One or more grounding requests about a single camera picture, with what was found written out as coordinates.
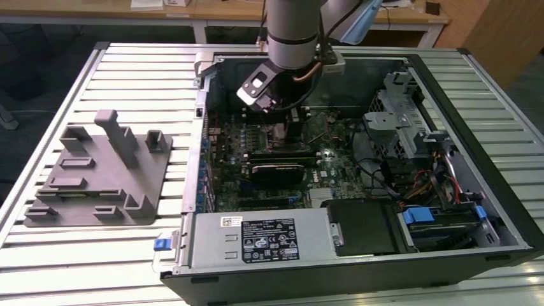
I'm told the wooden desk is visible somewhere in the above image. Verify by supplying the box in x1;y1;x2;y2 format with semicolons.
0;0;452;48

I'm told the grey metal drive cage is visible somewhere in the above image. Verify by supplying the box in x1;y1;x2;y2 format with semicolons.
362;71;430;160

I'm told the black drive box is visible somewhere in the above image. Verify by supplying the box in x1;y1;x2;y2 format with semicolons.
325;198;402;258

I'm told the metal socket cover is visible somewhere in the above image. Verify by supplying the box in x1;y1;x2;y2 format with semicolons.
301;112;337;143

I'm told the green RAM stick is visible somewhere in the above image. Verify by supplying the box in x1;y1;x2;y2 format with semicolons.
249;150;320;168
53;190;124;197

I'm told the grey metal foot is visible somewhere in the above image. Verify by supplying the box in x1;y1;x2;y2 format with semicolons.
0;103;18;131

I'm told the grey power supply unit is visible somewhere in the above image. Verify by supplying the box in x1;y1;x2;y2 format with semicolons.
186;211;342;269

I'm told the silver CPU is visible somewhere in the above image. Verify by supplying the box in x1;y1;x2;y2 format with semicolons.
270;122;289;143

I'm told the pale blue teach pendant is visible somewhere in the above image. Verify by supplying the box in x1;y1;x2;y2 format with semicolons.
338;0;384;45

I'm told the green motherboard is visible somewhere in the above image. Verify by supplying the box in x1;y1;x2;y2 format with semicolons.
202;110;385;214

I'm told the CPU socket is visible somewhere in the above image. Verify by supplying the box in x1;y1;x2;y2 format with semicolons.
261;123;310;151

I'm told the red wire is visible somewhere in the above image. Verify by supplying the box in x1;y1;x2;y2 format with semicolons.
413;170;462;205

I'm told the black graphics card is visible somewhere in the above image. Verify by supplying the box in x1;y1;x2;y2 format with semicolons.
248;163;306;186

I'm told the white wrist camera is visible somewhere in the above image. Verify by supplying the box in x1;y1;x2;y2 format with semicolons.
236;61;280;113

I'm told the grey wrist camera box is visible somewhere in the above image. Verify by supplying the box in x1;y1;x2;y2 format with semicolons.
320;54;345;77

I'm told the copper coloured cable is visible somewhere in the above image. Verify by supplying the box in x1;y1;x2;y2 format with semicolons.
292;61;325;83

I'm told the metal disk bay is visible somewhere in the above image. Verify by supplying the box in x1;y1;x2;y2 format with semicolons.
397;203;502;254

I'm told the white paper sheet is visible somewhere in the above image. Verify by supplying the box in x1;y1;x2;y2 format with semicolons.
129;0;165;10

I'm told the blue disk carrier handle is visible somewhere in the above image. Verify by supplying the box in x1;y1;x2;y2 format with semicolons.
402;206;434;226

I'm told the grey parts rack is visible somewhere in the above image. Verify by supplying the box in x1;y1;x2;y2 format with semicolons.
22;109;176;228

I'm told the silver chipset heatsink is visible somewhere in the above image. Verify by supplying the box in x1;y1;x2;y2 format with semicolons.
308;187;337;203

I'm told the black PC case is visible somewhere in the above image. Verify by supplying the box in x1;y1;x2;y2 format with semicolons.
158;50;537;306

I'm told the wooden cabinet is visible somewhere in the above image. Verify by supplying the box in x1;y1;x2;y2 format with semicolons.
434;0;544;92

